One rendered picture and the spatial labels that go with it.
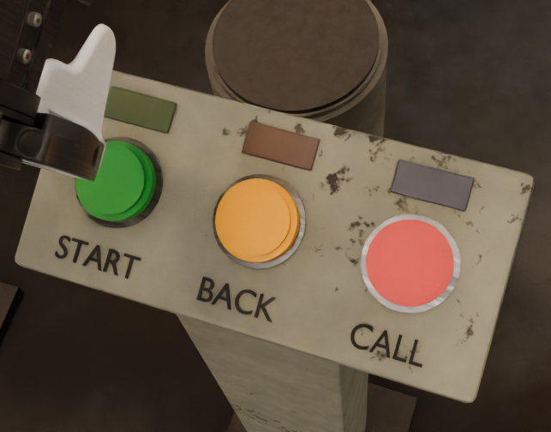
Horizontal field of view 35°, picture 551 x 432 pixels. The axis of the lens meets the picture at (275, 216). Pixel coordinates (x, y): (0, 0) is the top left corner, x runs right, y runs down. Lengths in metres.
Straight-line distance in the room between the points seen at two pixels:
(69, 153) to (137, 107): 0.17
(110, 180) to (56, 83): 0.13
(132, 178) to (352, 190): 0.11
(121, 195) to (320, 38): 0.20
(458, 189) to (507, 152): 0.72
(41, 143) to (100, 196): 0.17
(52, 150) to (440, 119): 0.91
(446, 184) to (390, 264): 0.05
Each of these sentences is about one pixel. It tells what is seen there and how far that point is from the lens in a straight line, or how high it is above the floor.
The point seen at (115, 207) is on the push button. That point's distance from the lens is 0.43.
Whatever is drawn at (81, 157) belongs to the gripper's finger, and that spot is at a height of 0.74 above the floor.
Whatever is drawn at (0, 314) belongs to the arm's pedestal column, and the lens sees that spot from 1.10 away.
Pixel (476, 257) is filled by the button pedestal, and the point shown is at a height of 0.60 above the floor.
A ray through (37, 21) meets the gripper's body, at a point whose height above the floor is 0.77.
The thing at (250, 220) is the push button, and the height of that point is 0.61.
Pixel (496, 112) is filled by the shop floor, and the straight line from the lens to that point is 1.16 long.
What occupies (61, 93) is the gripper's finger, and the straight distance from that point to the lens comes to 0.32.
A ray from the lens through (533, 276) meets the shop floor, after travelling 1.07.
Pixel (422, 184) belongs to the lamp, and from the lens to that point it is 0.41.
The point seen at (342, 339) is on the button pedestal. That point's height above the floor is 0.59.
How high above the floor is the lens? 0.98
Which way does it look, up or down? 65 degrees down
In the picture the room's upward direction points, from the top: 12 degrees counter-clockwise
